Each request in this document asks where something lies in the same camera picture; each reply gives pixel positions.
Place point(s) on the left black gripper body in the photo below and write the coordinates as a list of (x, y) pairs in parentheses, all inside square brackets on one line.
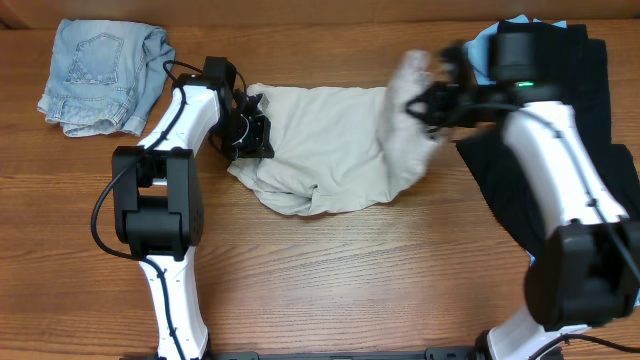
[(252, 133)]

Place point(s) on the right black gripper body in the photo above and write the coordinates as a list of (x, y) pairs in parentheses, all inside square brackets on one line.
[(444, 105)]

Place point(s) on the beige khaki shorts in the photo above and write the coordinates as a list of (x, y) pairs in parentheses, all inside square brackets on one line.
[(341, 149)]

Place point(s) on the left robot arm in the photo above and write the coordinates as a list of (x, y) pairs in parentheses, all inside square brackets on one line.
[(158, 205)]

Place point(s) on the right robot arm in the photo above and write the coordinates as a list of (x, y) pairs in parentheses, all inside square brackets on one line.
[(587, 274)]

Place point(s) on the light blue shirt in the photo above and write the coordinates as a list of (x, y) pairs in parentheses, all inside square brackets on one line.
[(477, 49)]

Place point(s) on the black garment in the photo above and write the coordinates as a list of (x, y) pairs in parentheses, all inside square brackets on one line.
[(579, 65)]

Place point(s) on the folded light denim jeans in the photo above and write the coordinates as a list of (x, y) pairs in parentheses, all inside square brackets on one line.
[(105, 76)]

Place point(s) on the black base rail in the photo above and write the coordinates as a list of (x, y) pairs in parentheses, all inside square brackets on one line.
[(340, 355)]

